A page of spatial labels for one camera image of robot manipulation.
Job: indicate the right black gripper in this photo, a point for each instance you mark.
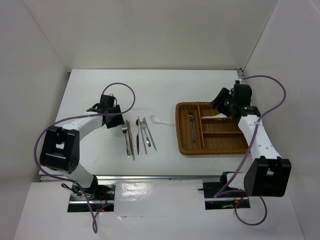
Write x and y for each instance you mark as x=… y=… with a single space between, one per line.
x=224 y=94

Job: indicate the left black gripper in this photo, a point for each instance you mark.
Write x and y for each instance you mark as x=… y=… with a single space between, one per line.
x=119 y=120

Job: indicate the white ceramic spoon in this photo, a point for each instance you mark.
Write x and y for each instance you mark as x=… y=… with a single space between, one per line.
x=157 y=120
x=134 y=132
x=220 y=115

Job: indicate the silver fork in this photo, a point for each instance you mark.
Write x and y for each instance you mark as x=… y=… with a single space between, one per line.
x=143 y=126
x=192 y=118
x=125 y=131

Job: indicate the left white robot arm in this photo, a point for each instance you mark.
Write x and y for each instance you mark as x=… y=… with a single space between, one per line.
x=61 y=147

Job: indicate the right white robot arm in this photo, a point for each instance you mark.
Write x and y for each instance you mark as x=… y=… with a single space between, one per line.
x=269 y=173

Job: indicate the copper knife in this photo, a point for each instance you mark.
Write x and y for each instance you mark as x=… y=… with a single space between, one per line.
x=131 y=140

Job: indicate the silver knife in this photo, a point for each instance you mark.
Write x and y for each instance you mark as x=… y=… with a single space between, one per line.
x=151 y=137

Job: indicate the brown wicker divided tray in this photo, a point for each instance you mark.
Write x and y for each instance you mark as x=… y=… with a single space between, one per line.
x=217 y=136

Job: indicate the aluminium table rail front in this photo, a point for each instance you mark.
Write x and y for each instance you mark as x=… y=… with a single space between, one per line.
x=154 y=177

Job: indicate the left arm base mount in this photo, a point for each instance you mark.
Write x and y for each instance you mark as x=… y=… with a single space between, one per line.
x=102 y=200

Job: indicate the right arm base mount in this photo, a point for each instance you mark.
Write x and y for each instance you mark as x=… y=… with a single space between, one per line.
x=224 y=201

